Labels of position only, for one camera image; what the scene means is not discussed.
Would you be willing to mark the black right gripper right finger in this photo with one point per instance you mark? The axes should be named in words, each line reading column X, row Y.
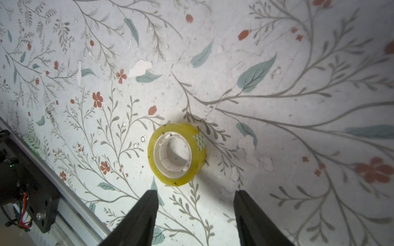
column 255, row 228

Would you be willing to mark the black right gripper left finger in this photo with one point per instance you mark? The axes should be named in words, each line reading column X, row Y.
column 137, row 227

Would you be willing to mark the yellow tape roll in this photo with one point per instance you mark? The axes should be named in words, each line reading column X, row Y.
column 176, row 153

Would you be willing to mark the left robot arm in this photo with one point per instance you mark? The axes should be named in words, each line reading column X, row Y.
column 27, row 195

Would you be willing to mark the metal base rail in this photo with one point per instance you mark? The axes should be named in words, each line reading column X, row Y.
column 75, row 224

